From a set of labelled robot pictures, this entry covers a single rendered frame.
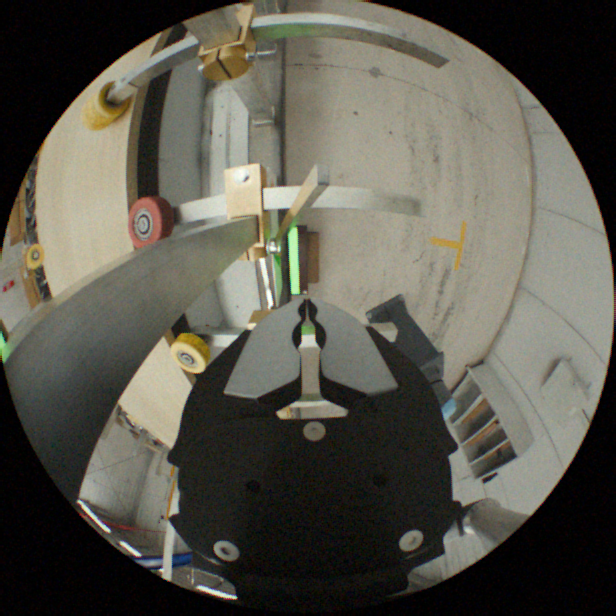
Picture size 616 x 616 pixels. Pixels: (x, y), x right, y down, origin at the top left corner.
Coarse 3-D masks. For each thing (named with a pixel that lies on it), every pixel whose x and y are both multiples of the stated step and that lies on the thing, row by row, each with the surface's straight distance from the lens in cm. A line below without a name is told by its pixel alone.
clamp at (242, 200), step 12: (240, 168) 27; (252, 168) 26; (264, 168) 29; (228, 180) 27; (252, 180) 26; (264, 180) 29; (228, 192) 27; (240, 192) 26; (252, 192) 26; (228, 204) 27; (240, 204) 26; (252, 204) 26; (228, 216) 27; (240, 216) 26; (264, 216) 27; (264, 228) 26; (264, 240) 26; (252, 252) 27; (264, 252) 28
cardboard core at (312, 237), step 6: (312, 234) 105; (318, 234) 107; (312, 240) 106; (318, 240) 108; (312, 246) 106; (318, 246) 108; (312, 252) 107; (318, 252) 109; (312, 258) 108; (318, 258) 110; (312, 264) 109; (318, 264) 111; (312, 270) 110; (318, 270) 112; (312, 276) 112; (318, 276) 114; (312, 282) 113
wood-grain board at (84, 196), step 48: (144, 48) 59; (144, 96) 46; (48, 144) 99; (96, 144) 49; (48, 192) 82; (96, 192) 45; (48, 240) 83; (96, 240) 45; (144, 384) 65; (192, 384) 48
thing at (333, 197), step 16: (272, 192) 26; (288, 192) 26; (336, 192) 27; (352, 192) 27; (368, 192) 28; (384, 192) 29; (176, 208) 32; (192, 208) 31; (208, 208) 29; (224, 208) 28; (272, 208) 26; (352, 208) 27; (368, 208) 28; (384, 208) 29; (400, 208) 30; (416, 208) 31; (176, 224) 33
